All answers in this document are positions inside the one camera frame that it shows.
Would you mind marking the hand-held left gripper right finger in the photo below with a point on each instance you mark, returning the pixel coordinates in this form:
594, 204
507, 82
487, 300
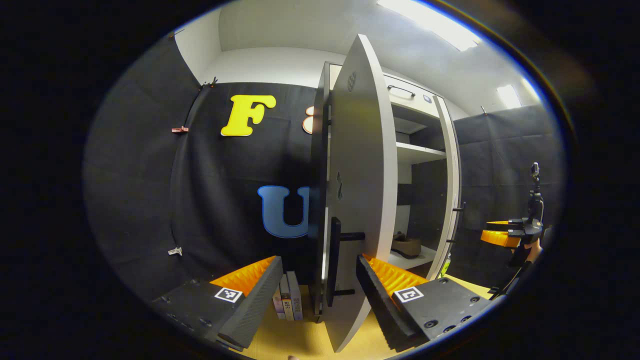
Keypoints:
382, 305

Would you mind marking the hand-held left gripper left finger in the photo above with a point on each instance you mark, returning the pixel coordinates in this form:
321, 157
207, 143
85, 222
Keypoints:
257, 305

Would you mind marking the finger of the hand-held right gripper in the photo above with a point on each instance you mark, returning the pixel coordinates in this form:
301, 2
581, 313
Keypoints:
500, 225
500, 239

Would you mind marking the brown fuzzy shoe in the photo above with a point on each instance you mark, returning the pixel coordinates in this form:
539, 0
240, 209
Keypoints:
406, 246

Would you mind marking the white cabinet door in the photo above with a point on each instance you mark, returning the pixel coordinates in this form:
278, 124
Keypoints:
452, 170
360, 150

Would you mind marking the white grey shoe cabinet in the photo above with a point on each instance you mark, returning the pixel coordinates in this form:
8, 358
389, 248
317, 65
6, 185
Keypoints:
319, 175

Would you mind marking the white cabinet shelf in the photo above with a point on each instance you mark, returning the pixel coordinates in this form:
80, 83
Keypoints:
417, 152

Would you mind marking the beige cabinet drawer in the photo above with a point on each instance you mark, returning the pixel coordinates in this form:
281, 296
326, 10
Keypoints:
420, 107

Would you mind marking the pink spine book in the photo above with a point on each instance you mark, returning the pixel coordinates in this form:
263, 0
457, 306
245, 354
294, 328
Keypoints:
276, 305

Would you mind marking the tan spine book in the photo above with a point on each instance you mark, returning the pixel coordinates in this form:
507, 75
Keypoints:
287, 300

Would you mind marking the grey spine book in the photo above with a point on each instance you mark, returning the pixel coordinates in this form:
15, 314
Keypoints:
296, 297

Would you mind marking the yellow green item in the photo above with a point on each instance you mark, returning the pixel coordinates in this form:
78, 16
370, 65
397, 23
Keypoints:
445, 265

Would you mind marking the black backdrop cloth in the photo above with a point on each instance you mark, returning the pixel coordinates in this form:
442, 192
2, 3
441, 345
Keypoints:
500, 160
210, 200

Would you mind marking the small white clip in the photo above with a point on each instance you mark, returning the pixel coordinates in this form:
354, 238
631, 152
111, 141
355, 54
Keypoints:
175, 251

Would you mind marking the small ceiling light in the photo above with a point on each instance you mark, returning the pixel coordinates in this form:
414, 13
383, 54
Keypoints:
508, 96

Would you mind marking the small red clip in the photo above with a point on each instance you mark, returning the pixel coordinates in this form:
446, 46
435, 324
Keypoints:
180, 130

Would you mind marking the long ceiling light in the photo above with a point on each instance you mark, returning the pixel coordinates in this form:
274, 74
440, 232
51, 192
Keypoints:
435, 22

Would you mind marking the small black clip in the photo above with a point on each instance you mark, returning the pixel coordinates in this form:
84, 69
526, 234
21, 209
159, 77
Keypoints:
212, 82

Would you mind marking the camera on black tripod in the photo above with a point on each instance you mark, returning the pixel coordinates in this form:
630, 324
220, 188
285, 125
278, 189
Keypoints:
536, 200

